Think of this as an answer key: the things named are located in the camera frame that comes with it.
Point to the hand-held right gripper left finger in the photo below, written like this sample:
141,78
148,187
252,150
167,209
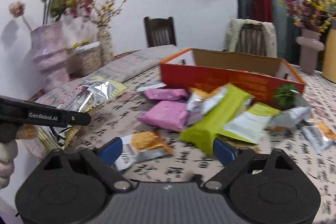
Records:
113,149

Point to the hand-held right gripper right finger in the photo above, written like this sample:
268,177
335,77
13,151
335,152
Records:
223,151

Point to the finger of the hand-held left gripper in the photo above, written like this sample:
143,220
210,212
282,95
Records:
81,119

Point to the silver orange snack packet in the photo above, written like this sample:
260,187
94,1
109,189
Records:
147,145
203,102

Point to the pink snack packet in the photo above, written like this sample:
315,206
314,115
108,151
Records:
165,115
165,94

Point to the orange cardboard box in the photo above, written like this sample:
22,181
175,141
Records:
231,79

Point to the person's left forearm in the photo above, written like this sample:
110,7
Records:
6,163

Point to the person's left hand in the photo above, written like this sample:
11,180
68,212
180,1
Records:
26,132

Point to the clear gold-edged bag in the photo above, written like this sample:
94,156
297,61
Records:
56,136
86,94

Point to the white green snack packet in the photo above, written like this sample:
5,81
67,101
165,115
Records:
246,125

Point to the large pink ribbed vase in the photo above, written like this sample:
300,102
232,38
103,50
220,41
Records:
48,56

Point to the jar with white lace cover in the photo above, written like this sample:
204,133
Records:
84,58

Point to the white card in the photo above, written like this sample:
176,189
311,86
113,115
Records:
152,87

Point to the tall patterned vase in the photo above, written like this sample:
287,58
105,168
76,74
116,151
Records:
105,44

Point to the calligraphy print tablecloth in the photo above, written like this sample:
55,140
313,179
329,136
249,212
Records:
315,174

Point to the brown slatted wooden chair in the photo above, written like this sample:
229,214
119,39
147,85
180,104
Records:
249,40

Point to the yellow flower branches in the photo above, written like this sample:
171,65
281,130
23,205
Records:
110,7

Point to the dark wooden chair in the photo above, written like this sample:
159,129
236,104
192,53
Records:
159,32

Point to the beige jacket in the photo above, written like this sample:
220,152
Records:
270,37

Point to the short pink vase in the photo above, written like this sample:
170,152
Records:
309,50

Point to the yellow thermos jug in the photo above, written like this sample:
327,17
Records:
330,53

